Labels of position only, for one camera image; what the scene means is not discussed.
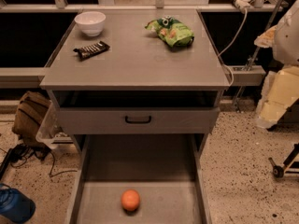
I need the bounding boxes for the black wheeled stand base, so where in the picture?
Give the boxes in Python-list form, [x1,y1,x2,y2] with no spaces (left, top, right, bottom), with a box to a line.
[269,144,299,178]

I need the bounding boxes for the white ceramic bowl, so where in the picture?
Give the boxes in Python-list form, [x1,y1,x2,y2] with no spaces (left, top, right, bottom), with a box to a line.
[75,11,106,36]

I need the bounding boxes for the green chip bag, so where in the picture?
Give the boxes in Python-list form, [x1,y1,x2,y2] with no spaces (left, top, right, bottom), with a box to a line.
[145,16,194,48]

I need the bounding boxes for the metal stand pole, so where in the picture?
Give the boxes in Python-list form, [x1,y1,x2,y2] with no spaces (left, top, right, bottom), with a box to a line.
[231,0,292,110]

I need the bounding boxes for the open grey middle drawer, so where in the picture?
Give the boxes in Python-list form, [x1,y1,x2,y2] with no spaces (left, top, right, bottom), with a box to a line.
[64,134,212,224]

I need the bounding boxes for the black drawer handle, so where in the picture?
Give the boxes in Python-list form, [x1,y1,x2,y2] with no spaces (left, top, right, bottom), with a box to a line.
[124,116,152,124]

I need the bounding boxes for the white power cable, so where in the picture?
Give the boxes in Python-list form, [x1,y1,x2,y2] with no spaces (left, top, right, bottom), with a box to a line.
[216,7,249,88]

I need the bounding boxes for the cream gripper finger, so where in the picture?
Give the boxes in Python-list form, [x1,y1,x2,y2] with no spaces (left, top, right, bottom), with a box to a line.
[254,25,277,49]
[256,66,299,129]

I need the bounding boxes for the brown fabric bag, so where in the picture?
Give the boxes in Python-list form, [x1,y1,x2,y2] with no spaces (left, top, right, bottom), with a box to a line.
[12,91,50,147]

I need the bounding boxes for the clear plastic bin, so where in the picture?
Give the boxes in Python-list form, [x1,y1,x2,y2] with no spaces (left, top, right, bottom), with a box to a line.
[36,105,72,149]

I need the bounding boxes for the dark chocolate bar wrapper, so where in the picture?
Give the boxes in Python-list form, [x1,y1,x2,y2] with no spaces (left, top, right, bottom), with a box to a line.
[73,41,110,60]

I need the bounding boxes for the grey top drawer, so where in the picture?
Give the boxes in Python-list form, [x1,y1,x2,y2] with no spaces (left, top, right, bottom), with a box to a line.
[56,107,220,134]

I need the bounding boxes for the black cables on floor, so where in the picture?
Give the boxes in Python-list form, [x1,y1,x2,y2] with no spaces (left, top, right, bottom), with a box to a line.
[0,143,78,181]

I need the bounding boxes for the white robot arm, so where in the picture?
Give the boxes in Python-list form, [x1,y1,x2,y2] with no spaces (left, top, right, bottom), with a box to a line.
[254,0,299,129]

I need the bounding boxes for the orange fruit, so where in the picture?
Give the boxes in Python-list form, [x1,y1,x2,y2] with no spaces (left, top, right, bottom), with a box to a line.
[121,189,140,212]

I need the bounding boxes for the blue water jug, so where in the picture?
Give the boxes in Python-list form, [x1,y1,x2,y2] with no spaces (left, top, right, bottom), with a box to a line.
[0,184,36,224]

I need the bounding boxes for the grey drawer cabinet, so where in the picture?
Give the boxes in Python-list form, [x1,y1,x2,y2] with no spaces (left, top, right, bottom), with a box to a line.
[41,9,229,148]

